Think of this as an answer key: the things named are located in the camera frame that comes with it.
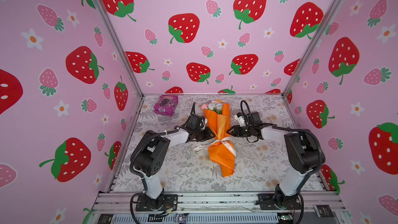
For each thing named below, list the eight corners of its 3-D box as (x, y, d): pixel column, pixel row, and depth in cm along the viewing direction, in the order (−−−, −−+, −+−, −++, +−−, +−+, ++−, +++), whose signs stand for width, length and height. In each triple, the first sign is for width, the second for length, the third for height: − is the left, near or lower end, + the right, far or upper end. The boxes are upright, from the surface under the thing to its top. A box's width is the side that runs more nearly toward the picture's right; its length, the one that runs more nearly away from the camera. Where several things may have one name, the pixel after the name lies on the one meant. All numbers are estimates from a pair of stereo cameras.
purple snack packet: (155, 114, 110) (152, 109, 106) (163, 98, 121) (161, 93, 116) (171, 117, 109) (170, 112, 104) (178, 101, 119) (177, 95, 115)
